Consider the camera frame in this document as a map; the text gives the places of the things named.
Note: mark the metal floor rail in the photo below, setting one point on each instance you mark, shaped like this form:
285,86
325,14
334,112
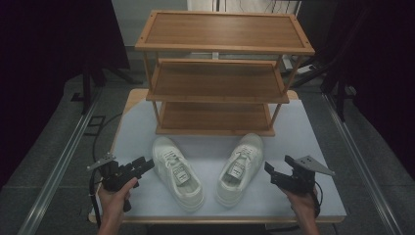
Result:
58,166
362,163

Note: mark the wooden shoe rack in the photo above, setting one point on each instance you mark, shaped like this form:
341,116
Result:
225,31

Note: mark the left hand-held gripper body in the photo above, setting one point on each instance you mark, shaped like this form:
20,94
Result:
114,178

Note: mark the dark curtain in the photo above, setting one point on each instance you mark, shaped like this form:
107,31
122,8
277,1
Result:
49,65
381,65

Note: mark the person's left hand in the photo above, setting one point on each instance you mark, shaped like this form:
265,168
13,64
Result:
112,202

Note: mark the person's right hand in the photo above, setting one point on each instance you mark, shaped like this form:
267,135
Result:
301,204

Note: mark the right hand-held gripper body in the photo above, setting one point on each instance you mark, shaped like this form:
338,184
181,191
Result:
300,179

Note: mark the white sneaker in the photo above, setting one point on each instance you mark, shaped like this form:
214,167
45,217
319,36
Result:
235,186
182,186

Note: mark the white power strip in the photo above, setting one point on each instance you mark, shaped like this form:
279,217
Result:
305,68

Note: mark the white background cabinet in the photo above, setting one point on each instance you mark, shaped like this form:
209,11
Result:
241,5

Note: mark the black metal stand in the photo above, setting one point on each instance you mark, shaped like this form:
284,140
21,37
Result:
341,98
86,88

